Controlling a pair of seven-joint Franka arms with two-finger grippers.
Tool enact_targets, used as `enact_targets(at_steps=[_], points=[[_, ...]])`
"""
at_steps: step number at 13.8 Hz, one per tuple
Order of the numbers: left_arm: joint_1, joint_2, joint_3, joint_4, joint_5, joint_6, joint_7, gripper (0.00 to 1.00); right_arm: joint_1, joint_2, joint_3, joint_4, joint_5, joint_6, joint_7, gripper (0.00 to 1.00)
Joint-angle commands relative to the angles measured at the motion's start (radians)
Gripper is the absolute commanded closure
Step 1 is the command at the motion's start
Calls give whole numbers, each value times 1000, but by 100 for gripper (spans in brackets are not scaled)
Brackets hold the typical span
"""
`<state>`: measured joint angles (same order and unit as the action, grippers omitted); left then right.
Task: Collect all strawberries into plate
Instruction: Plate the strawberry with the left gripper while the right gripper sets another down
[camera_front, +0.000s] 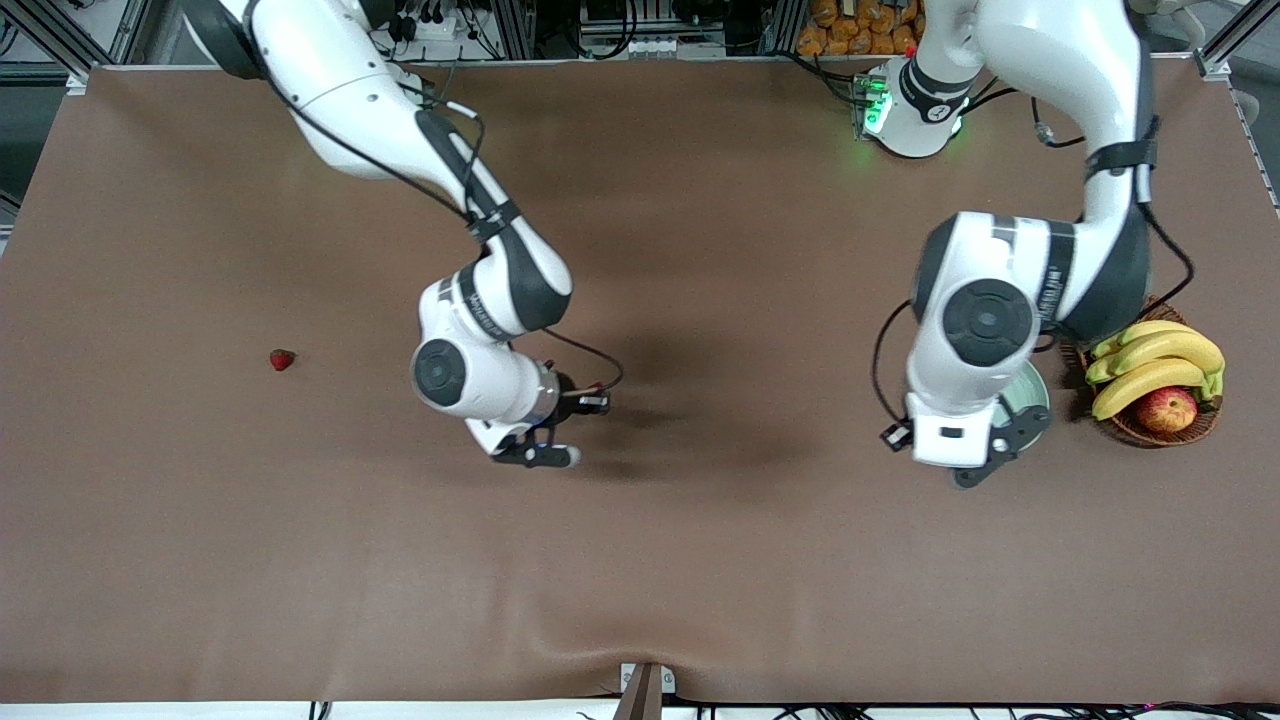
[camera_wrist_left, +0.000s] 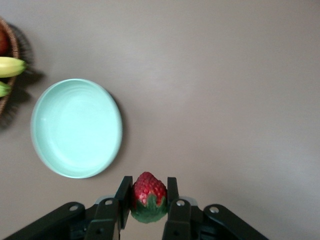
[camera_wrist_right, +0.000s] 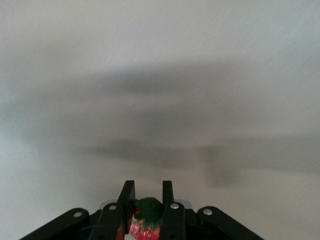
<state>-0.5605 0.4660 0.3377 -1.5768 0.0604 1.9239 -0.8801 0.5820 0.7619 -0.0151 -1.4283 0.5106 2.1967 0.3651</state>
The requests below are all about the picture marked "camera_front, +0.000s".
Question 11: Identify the pale green round plate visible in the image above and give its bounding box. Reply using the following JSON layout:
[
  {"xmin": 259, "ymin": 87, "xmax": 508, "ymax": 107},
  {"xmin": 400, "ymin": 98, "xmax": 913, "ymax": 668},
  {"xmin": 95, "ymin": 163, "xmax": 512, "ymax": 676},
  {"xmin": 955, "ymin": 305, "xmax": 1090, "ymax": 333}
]
[{"xmin": 998, "ymin": 358, "xmax": 1051, "ymax": 443}]

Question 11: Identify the brown table cloth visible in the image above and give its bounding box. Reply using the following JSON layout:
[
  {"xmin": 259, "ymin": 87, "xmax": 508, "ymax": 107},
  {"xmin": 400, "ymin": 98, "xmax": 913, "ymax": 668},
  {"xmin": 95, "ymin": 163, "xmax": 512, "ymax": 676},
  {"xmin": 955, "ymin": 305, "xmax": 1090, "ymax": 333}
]
[{"xmin": 0, "ymin": 58, "xmax": 1280, "ymax": 706}]

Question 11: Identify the brown wicker basket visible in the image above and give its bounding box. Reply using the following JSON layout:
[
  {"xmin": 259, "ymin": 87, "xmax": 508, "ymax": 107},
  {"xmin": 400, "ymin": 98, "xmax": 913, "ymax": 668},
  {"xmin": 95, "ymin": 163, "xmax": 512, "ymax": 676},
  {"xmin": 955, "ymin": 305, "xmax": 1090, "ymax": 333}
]
[{"xmin": 1060, "ymin": 295, "xmax": 1223, "ymax": 448}]

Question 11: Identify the yellow banana bunch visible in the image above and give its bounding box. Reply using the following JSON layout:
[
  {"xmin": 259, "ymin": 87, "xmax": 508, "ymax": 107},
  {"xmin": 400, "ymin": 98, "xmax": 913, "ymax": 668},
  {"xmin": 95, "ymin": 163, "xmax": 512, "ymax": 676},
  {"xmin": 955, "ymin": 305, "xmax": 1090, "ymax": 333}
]
[{"xmin": 1085, "ymin": 320, "xmax": 1227, "ymax": 422}]

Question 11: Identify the red apple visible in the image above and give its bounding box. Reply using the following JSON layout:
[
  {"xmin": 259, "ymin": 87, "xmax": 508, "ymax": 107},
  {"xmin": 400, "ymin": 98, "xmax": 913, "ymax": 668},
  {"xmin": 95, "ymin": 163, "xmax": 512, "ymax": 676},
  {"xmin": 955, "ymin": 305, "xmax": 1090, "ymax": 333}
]
[{"xmin": 1135, "ymin": 386, "xmax": 1199, "ymax": 435}]

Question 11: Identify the grey metal table clamp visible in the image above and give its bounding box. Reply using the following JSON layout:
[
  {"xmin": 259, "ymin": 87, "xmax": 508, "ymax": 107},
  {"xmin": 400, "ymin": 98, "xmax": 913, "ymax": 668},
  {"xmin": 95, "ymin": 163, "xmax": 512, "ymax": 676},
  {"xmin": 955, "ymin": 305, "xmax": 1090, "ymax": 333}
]
[{"xmin": 612, "ymin": 662, "xmax": 677, "ymax": 720}]

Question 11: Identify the white terminal block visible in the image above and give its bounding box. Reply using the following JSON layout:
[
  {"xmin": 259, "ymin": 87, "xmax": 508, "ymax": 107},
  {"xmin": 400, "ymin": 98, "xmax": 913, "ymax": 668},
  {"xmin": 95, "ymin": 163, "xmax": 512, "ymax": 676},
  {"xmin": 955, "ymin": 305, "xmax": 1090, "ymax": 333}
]
[{"xmin": 580, "ymin": 35, "xmax": 727, "ymax": 59}]

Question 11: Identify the white power strip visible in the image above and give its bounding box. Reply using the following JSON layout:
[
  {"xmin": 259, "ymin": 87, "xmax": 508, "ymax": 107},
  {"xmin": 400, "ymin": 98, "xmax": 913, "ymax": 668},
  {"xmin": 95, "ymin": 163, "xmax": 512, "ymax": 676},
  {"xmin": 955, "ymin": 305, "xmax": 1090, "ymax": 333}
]
[{"xmin": 395, "ymin": 10, "xmax": 463, "ymax": 43}]

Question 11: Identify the pile of orange buns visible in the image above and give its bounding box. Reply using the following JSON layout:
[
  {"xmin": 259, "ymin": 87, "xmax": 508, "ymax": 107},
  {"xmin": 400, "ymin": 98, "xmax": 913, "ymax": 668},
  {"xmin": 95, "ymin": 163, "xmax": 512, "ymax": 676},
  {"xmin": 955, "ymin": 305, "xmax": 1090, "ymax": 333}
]
[{"xmin": 797, "ymin": 0, "xmax": 926, "ymax": 57}]

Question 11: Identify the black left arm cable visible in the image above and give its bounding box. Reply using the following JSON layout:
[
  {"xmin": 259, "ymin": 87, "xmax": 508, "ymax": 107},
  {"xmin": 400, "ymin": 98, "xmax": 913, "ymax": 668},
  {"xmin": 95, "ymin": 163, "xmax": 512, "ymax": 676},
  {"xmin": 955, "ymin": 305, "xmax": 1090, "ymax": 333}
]
[{"xmin": 872, "ymin": 85, "xmax": 1198, "ymax": 431}]

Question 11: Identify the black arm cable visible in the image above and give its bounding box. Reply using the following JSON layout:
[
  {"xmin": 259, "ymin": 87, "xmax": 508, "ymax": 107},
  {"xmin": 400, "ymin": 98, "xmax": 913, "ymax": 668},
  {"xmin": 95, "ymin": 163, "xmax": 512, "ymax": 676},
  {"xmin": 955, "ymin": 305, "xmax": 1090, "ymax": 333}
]
[
  {"xmin": 872, "ymin": 85, "xmax": 1198, "ymax": 431},
  {"xmin": 245, "ymin": 0, "xmax": 626, "ymax": 396}
]

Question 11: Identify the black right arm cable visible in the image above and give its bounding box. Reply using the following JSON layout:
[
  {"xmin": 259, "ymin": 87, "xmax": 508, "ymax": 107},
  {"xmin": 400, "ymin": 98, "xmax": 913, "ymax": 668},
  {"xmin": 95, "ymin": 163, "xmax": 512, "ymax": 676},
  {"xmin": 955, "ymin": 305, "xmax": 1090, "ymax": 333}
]
[{"xmin": 245, "ymin": 0, "xmax": 626, "ymax": 396}]

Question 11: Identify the aluminium corner frame post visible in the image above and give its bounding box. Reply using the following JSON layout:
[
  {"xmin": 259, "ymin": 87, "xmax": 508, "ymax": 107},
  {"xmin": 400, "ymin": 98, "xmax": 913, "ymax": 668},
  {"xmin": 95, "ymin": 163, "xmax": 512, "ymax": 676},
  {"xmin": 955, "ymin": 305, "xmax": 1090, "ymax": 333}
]
[{"xmin": 1195, "ymin": 0, "xmax": 1280, "ymax": 83}]

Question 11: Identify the aluminium frame strut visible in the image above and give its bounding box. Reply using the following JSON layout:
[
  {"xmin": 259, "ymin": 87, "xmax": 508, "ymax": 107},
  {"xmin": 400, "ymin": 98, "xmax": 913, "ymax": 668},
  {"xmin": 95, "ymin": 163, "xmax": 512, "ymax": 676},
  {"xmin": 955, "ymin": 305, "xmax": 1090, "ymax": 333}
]
[{"xmin": 0, "ymin": 0, "xmax": 96, "ymax": 79}]

